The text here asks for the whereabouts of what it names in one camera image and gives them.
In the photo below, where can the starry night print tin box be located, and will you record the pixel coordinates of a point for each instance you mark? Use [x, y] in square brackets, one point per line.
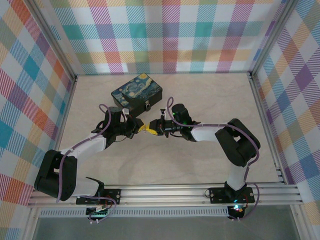
[137, 87]

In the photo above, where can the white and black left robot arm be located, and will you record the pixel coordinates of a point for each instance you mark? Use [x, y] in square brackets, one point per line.
[85, 147]

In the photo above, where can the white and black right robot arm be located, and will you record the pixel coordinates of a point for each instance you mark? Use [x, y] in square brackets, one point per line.
[240, 145]

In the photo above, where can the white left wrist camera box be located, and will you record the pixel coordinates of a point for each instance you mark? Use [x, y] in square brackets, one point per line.
[126, 111]

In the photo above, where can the aluminium table side rail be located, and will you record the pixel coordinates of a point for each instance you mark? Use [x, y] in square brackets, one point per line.
[67, 110]
[262, 110]

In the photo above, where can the wide aluminium mounting rail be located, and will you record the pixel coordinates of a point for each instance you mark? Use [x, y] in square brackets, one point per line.
[162, 196]

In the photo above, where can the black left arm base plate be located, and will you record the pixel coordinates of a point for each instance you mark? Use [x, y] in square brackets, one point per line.
[112, 196]

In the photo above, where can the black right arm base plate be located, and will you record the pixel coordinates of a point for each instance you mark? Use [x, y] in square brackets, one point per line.
[217, 195]

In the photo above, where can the aluminium frame post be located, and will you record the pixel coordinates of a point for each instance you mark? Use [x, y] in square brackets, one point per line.
[272, 37]
[50, 37]

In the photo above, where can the aluminium frame leg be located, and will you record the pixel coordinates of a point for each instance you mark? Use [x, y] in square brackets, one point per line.
[31, 225]
[300, 225]

